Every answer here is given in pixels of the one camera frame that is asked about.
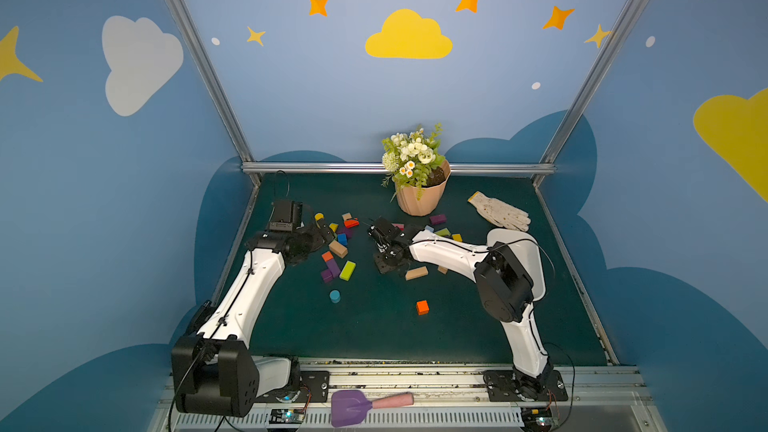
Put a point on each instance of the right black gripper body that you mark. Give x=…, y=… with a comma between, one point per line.
x=383, y=237

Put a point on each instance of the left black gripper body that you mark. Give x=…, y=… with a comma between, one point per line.
x=321, y=231

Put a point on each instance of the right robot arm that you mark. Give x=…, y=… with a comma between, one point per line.
x=508, y=273

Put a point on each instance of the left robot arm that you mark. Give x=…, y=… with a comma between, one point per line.
x=213, y=369

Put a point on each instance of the white storage bin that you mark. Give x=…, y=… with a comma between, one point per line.
x=527, y=251

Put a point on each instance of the pale wooden long block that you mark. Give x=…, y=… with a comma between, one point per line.
x=416, y=273

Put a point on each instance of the lime green bar block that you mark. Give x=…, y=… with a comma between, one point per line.
x=347, y=270

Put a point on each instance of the tan wooden block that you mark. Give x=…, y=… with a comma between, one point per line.
x=338, y=249

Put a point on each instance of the purple block by blue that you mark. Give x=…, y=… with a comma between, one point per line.
x=349, y=233

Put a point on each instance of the purple block near pot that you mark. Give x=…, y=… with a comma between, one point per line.
x=437, y=219

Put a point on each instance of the purple long block left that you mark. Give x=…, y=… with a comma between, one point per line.
x=333, y=267

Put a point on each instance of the orange cube block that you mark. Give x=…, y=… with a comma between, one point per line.
x=422, y=307

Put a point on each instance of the pink flower pot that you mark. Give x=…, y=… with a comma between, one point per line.
x=420, y=202

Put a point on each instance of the teal cylinder block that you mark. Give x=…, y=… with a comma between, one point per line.
x=335, y=296

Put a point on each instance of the white green flower bouquet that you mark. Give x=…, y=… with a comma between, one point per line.
x=413, y=159

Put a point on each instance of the white knit work glove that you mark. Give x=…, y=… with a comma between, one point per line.
x=500, y=213

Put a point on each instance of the purple pink toy shovel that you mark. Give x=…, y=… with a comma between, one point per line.
x=350, y=407

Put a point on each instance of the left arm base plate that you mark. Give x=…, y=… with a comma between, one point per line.
x=312, y=386

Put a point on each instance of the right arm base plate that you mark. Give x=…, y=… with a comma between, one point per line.
x=512, y=386

